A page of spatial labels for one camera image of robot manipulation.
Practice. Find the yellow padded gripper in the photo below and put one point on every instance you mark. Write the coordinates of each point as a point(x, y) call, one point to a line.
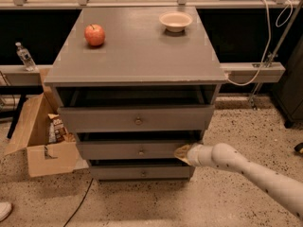
point(193, 157)

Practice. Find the grey drawer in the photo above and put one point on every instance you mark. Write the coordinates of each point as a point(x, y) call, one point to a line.
point(140, 169)
point(113, 109)
point(133, 144)

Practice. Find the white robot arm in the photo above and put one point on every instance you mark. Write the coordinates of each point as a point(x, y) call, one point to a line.
point(286, 191)

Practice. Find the grey top drawer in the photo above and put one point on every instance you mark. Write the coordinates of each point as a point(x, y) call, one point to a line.
point(113, 109)

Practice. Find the grey wooden drawer cabinet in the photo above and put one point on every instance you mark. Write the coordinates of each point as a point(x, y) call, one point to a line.
point(138, 51)

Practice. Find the grey bottom drawer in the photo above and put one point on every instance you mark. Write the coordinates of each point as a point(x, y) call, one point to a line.
point(140, 169)

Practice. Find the dark grey side cabinet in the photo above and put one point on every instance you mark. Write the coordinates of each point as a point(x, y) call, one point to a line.
point(288, 93)

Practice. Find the brown snack bag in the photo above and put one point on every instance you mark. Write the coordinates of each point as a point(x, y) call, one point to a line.
point(57, 130)

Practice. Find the beige bowl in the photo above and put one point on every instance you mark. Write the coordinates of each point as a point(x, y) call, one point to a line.
point(175, 21)

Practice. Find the metal stand pole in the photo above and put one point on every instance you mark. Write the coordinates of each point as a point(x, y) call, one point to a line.
point(271, 57)

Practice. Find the red apple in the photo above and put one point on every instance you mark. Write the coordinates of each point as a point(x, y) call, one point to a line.
point(94, 34)

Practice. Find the open cardboard box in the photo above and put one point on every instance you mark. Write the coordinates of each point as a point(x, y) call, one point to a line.
point(31, 135)

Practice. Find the white shoe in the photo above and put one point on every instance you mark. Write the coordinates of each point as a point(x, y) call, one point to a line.
point(5, 209)

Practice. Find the clear plastic water bottle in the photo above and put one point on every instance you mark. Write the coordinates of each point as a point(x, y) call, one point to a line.
point(25, 57)

